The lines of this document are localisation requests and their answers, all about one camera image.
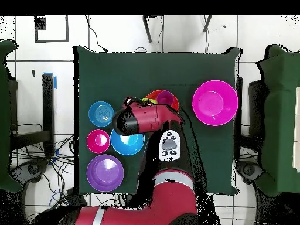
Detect dark green table cloth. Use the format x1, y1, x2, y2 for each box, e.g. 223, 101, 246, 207
73, 45, 242, 196

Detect black stand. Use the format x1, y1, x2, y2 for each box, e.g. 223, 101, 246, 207
235, 77, 268, 153
10, 73, 57, 156

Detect green covered side table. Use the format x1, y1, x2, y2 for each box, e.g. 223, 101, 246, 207
256, 44, 300, 197
0, 39, 23, 193

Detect large pink bowl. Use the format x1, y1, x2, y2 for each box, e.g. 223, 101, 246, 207
192, 80, 239, 127

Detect orange bowl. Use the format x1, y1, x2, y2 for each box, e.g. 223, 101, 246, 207
145, 89, 180, 114

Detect black metal leg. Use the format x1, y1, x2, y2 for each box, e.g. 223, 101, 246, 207
202, 15, 213, 33
142, 15, 166, 43

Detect purple bowl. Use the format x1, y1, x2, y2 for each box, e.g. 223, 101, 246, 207
86, 154, 124, 193

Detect purple cup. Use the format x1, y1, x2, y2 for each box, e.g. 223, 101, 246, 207
156, 90, 175, 106

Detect large blue bowl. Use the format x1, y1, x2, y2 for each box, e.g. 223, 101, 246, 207
110, 129, 145, 156

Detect black power adapter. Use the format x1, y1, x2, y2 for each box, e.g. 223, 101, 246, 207
66, 188, 87, 207

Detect white boxes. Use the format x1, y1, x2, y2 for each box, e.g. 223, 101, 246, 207
292, 86, 300, 173

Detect small blue bowl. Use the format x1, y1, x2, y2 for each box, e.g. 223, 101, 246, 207
88, 101, 115, 128

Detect tangle of cables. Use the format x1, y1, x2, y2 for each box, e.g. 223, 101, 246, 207
11, 134, 127, 212

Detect black office chair base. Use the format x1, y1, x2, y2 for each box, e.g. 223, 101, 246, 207
236, 160, 265, 185
10, 159, 49, 186

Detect small magenta bowl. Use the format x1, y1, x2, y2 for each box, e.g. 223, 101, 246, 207
86, 129, 111, 154

